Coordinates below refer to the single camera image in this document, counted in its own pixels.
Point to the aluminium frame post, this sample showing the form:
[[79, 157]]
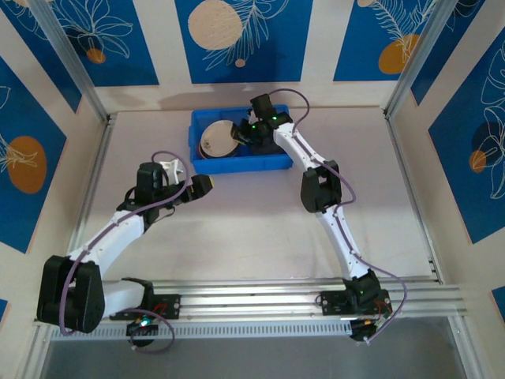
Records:
[[426, 55], [75, 67]]

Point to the cream plate with calligraphy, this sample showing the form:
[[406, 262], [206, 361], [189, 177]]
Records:
[[206, 147]]

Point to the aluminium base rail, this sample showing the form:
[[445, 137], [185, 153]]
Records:
[[252, 304]]

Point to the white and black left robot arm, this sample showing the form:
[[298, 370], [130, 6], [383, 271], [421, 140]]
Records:
[[114, 233]]

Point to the blue plastic bin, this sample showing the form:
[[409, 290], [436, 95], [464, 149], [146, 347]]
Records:
[[236, 163]]

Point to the aluminium side rail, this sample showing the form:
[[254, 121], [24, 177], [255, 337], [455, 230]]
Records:
[[406, 169], [92, 189]]

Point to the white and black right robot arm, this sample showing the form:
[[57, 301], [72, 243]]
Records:
[[343, 241]]

